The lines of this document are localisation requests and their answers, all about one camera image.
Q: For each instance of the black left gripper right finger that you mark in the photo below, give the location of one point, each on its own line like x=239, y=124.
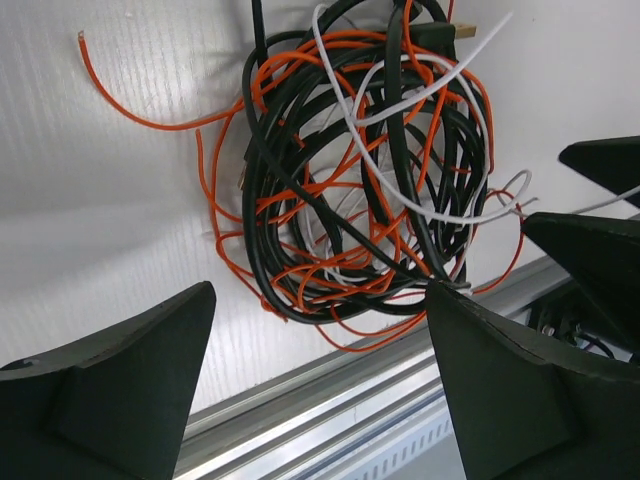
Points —
x=525, y=405

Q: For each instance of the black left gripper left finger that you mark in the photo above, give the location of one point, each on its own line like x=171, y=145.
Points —
x=111, y=405

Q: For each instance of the aluminium rail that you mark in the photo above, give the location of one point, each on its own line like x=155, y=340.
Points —
x=325, y=418

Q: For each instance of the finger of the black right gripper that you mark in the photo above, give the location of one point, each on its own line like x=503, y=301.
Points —
x=610, y=163

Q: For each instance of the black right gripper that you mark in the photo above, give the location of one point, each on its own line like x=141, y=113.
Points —
x=597, y=311

